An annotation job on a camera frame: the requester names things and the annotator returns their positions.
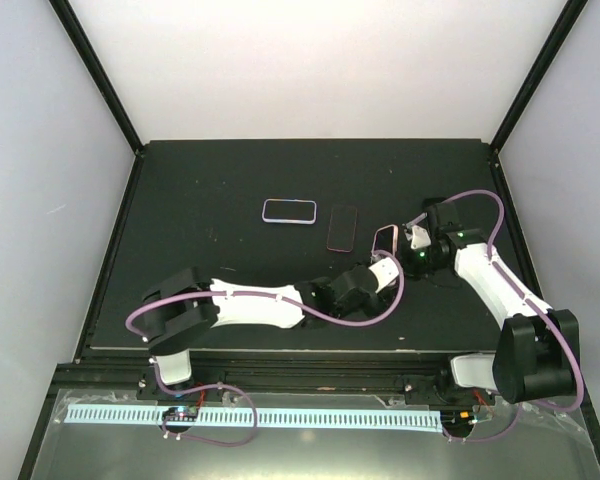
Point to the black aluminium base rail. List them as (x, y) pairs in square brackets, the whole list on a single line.
[(415, 375)]

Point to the base circuit board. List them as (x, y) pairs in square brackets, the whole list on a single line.
[(180, 414), (462, 418)]

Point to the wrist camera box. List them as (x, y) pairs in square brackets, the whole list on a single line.
[(417, 236), (386, 273)]

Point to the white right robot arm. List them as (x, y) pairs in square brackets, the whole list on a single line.
[(537, 355)]

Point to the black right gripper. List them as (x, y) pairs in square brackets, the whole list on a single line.
[(406, 264)]

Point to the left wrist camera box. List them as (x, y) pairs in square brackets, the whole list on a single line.
[(386, 273)]

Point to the phone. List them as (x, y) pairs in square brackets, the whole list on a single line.
[(289, 211), (385, 239)]

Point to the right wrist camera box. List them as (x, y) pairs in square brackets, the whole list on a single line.
[(417, 236)]

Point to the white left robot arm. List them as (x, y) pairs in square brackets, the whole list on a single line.
[(363, 296)]

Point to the left black frame post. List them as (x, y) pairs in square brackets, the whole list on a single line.
[(79, 38)]

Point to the white slotted cable duct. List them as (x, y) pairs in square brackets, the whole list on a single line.
[(285, 418)]

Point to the magenta phone case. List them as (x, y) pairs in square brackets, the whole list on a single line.
[(342, 229)]

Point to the black frame post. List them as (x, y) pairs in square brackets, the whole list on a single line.
[(79, 38), (556, 38)]

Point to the right base circuit board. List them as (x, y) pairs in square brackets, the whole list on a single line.
[(462, 418)]

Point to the left base circuit board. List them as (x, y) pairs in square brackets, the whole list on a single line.
[(180, 414)]

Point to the right black frame post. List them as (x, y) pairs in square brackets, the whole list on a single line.
[(556, 38)]

